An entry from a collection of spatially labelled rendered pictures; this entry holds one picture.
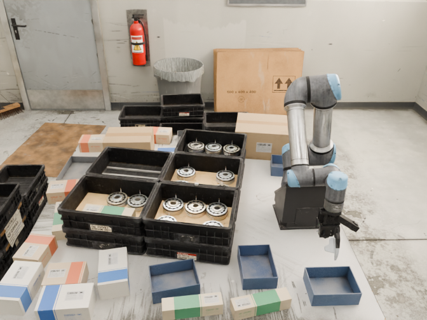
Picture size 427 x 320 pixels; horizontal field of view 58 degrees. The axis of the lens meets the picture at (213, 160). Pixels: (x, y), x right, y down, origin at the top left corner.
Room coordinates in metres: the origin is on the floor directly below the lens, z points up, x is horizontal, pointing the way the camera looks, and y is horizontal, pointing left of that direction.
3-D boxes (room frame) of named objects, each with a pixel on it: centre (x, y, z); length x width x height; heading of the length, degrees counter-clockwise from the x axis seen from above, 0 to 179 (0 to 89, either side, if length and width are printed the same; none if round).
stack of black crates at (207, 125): (3.06, -0.12, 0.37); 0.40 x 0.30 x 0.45; 92
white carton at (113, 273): (1.17, 0.42, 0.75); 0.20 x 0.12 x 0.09; 13
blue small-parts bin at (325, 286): (1.13, -0.51, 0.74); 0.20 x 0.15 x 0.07; 93
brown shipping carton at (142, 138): (2.24, 0.56, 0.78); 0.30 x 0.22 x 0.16; 93
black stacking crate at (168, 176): (1.73, 0.05, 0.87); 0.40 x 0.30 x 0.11; 82
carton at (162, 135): (2.46, 0.39, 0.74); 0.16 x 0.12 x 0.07; 86
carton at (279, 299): (1.04, -0.20, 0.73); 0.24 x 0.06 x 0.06; 105
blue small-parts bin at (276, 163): (2.08, -0.47, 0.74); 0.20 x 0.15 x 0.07; 84
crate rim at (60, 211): (1.49, 0.49, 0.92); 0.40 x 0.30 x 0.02; 82
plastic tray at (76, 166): (2.00, 0.82, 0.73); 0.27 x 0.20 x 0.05; 179
